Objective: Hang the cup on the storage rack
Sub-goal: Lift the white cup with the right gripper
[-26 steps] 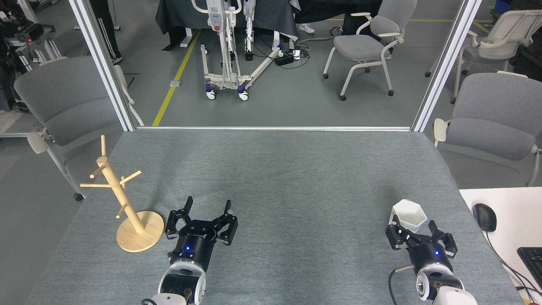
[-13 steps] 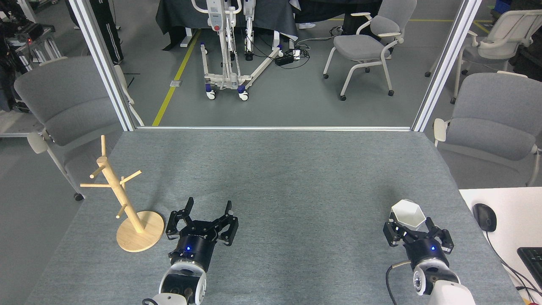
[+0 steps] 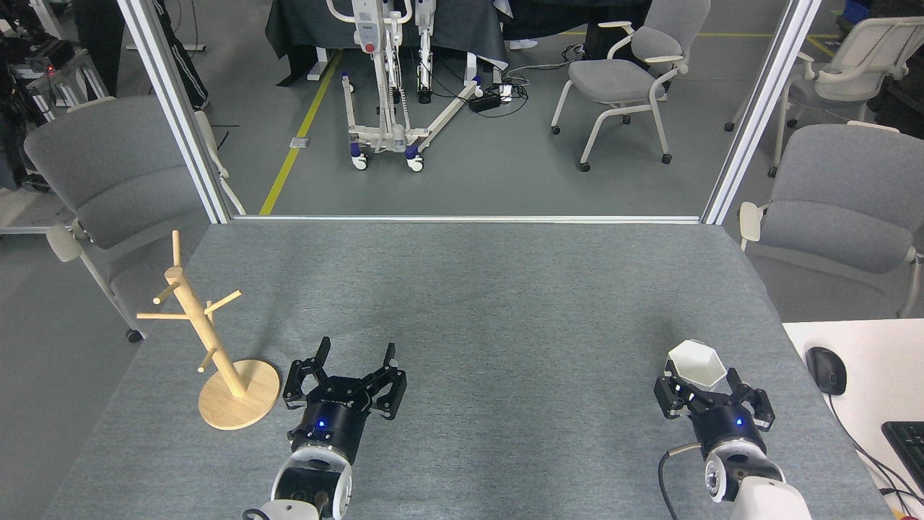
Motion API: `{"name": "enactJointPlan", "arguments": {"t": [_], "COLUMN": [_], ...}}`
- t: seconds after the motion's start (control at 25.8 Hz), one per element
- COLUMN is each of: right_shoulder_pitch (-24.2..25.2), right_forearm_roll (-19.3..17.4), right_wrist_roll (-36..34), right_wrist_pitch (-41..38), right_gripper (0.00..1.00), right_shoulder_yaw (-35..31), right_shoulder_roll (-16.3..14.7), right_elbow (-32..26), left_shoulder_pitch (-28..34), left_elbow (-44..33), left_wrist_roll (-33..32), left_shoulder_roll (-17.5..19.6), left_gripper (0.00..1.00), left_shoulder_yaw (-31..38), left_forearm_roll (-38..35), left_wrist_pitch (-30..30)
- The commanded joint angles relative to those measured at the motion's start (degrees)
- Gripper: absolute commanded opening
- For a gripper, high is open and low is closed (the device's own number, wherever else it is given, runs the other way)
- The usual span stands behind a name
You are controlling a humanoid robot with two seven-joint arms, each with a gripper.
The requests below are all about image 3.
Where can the person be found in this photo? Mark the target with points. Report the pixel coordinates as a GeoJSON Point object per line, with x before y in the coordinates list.
{"type": "Point", "coordinates": [97, 43]}

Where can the white desk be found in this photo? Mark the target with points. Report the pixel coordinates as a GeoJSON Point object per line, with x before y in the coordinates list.
{"type": "Point", "coordinates": [881, 361]}

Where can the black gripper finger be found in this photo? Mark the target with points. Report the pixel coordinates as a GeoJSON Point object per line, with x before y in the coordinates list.
{"type": "Point", "coordinates": [668, 401]}
{"type": "Point", "coordinates": [758, 408]}
{"type": "Point", "coordinates": [296, 386]}
{"type": "Point", "coordinates": [393, 393]}

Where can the white stand on wheels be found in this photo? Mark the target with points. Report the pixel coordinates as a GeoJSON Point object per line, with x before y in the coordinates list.
{"type": "Point", "coordinates": [395, 133]}

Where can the black keyboard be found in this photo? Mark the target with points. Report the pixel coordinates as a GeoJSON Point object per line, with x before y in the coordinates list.
{"type": "Point", "coordinates": [908, 448]}

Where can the silver aluminium rail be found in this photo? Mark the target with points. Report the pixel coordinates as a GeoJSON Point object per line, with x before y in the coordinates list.
{"type": "Point", "coordinates": [469, 219]}

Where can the blue bin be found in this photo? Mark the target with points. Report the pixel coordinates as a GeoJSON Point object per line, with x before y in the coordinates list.
{"type": "Point", "coordinates": [857, 9]}

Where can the silver aluminium post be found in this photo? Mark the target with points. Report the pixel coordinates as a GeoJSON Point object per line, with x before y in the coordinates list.
{"type": "Point", "coordinates": [763, 108]}
{"type": "Point", "coordinates": [179, 108]}

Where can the black power strip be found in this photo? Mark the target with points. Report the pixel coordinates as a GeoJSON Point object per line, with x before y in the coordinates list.
{"type": "Point", "coordinates": [485, 100]}

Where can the person's foot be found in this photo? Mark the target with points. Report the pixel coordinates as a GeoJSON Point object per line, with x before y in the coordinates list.
{"type": "Point", "coordinates": [523, 44]}

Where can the grey chair with white frame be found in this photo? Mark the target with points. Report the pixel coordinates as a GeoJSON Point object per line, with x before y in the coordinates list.
{"type": "Point", "coordinates": [108, 166]}
{"type": "Point", "coordinates": [830, 94]}
{"type": "Point", "coordinates": [613, 79]}
{"type": "Point", "coordinates": [844, 202]}

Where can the metal equipment rack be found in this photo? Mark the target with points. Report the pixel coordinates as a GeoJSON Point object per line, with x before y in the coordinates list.
{"type": "Point", "coordinates": [50, 54]}

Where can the grey floor plate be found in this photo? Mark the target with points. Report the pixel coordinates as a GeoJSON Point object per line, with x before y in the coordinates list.
{"type": "Point", "coordinates": [300, 142]}

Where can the wooden cup rack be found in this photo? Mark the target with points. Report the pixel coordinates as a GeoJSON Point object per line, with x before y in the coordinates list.
{"type": "Point", "coordinates": [238, 401]}

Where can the table with black cloth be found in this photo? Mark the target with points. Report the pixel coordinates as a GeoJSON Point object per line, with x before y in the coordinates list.
{"type": "Point", "coordinates": [310, 22]}

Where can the white hexagonal cup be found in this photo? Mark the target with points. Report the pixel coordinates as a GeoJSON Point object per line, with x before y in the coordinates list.
{"type": "Point", "coordinates": [696, 368]}

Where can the black computer mouse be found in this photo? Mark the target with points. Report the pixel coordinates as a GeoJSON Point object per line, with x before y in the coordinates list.
{"type": "Point", "coordinates": [826, 370]}

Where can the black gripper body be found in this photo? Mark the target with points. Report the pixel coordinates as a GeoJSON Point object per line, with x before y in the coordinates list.
{"type": "Point", "coordinates": [725, 426]}
{"type": "Point", "coordinates": [332, 426]}

